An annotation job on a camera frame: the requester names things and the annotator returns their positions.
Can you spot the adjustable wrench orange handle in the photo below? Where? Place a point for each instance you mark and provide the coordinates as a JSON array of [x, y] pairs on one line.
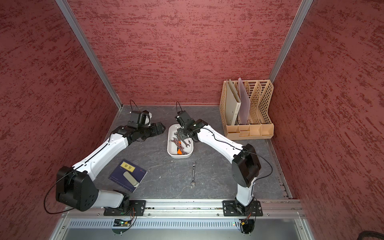
[[180, 149]]

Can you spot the long silver combination wrench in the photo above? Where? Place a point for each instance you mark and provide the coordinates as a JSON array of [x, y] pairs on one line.
[[193, 183]]

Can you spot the right aluminium corner post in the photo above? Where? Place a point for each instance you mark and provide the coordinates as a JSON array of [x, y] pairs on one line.
[[304, 7]]

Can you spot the white plastic storage box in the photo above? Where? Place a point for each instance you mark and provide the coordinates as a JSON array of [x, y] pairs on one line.
[[176, 147]]

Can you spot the dark blue book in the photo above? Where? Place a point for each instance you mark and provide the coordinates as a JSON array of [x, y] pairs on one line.
[[117, 175]]

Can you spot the aluminium front rail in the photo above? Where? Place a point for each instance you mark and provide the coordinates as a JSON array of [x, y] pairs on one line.
[[211, 209]]

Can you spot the left aluminium corner post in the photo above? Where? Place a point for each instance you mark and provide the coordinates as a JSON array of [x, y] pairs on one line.
[[80, 35]]

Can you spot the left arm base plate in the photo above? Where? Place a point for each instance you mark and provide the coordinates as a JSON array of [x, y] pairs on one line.
[[128, 208]]

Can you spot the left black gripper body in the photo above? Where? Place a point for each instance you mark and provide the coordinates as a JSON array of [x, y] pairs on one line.
[[150, 131]]

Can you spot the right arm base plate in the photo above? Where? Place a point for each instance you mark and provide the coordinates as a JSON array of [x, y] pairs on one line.
[[242, 208]]

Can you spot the beige file folder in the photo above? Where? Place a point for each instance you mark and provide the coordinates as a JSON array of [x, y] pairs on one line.
[[233, 103]]

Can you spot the aluminium corner post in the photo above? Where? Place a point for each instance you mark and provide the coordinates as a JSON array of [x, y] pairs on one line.
[[80, 35], [304, 7]]

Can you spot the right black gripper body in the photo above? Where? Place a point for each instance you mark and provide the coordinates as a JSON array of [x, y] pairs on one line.
[[183, 132]]

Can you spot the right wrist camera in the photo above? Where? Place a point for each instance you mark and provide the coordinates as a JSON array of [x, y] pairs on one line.
[[184, 119]]

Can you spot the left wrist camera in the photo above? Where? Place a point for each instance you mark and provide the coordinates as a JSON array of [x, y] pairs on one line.
[[139, 119]]

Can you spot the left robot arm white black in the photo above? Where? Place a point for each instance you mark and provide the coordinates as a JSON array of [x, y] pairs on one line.
[[75, 185]]

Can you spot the beige plastic file organizer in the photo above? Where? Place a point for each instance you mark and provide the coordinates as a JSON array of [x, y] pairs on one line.
[[258, 125]]

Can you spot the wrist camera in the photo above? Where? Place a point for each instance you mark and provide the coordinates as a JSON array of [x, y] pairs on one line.
[[139, 119], [184, 119]]

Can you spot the purple file folder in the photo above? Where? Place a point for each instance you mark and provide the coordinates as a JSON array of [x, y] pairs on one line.
[[245, 103]]

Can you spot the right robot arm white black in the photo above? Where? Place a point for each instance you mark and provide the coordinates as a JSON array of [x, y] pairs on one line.
[[245, 163]]

